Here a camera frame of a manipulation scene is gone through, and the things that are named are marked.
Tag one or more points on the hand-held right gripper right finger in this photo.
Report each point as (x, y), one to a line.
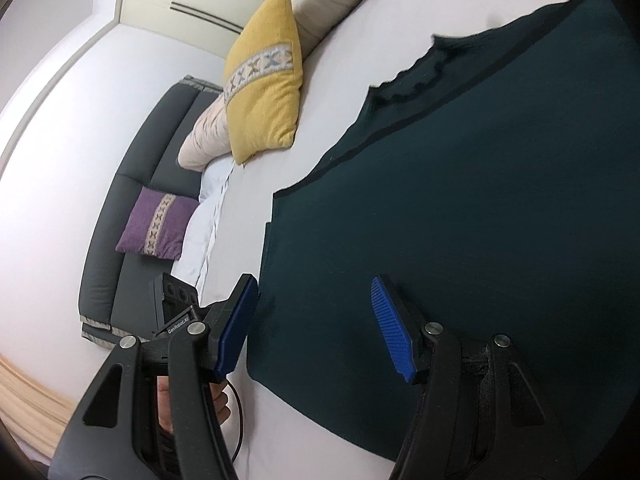
(392, 330)

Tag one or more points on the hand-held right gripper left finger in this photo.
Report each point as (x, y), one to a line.
(235, 330)

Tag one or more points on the dark green sweater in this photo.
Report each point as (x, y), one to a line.
(450, 185)

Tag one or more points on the person's left hand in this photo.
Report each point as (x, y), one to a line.
(220, 402)

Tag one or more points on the white pillow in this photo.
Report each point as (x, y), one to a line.
(200, 230)

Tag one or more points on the purple patterned pillow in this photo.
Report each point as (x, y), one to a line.
(145, 225)

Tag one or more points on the grey padded headboard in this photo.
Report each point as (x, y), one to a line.
(130, 160)

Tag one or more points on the pink duvet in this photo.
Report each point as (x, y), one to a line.
(205, 140)

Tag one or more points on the yellow patterned pillow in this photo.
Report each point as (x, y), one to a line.
(260, 100)

